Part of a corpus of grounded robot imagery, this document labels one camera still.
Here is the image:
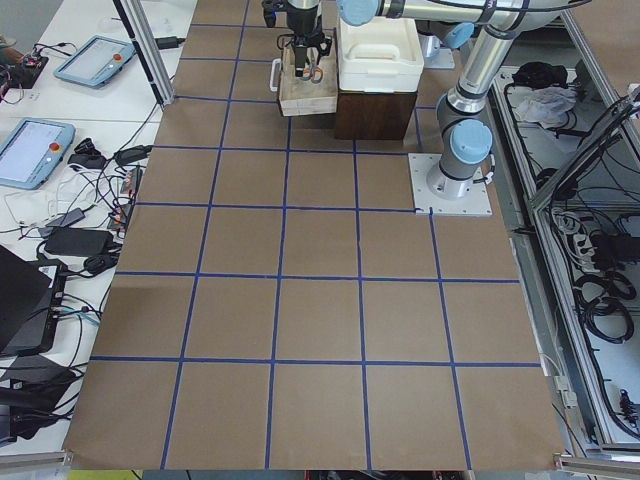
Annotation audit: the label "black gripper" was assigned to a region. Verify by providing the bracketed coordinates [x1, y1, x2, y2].
[276, 29, 333, 77]

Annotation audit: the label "grey orange handled scissors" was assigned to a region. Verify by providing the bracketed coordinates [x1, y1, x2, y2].
[300, 51, 324, 84]

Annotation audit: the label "wooden drawer with white handle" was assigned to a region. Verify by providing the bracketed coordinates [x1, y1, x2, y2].
[269, 47, 338, 117]

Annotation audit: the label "white foam tray box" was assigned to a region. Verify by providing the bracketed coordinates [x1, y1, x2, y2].
[337, 17, 424, 93]

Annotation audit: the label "dark brown wooden cabinet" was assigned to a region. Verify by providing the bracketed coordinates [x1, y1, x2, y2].
[334, 90, 417, 140]

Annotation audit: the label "blue teach pendant far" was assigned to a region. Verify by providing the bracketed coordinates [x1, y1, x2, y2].
[53, 35, 136, 88]

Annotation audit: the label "blue teach pendant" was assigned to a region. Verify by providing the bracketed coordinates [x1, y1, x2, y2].
[53, 35, 136, 88]
[1, 117, 76, 190]

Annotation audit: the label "white crumpled cloth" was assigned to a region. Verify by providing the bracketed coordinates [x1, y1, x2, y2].
[514, 87, 577, 128]

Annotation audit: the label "blue teach pendant near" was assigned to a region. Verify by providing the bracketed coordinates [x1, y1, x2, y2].
[1, 117, 76, 190]

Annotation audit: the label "black power adapter brick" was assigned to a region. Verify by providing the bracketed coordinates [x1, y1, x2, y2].
[44, 227, 115, 257]

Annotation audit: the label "black laptop computer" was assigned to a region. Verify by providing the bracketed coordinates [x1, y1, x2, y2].
[1, 247, 67, 357]

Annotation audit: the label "aluminium frame post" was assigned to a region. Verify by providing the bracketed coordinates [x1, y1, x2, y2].
[113, 0, 175, 108]

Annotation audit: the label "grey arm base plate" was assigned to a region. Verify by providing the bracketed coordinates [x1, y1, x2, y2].
[408, 153, 493, 217]

